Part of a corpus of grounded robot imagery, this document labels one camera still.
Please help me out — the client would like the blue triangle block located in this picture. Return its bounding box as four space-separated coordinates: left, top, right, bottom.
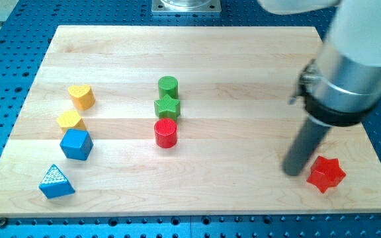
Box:
38 164 75 199

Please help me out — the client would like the wooden board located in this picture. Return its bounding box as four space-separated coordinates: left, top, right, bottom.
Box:
0 25 381 218

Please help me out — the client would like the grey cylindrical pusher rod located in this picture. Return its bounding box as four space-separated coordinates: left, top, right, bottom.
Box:
282 116 331 176

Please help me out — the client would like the yellow heart block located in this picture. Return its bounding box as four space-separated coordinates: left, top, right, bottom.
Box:
68 85 95 110

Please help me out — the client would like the red cylinder block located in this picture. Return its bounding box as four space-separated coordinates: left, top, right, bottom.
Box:
153 118 177 148

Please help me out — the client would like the green star block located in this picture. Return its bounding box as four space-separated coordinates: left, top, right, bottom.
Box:
154 95 181 121

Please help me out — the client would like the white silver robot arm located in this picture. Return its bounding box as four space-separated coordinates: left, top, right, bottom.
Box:
259 0 381 127

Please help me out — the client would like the green cylinder block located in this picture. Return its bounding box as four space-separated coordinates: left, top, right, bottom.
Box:
157 75 179 99

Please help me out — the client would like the red star block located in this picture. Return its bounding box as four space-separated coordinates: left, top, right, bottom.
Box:
306 156 346 193

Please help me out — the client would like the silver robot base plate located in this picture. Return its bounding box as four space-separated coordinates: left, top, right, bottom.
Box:
151 0 222 14

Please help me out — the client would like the blue cube block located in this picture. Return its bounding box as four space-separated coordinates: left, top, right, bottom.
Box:
60 129 93 161

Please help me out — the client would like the yellow hexagon block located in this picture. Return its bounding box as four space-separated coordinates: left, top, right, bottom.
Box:
56 110 86 132

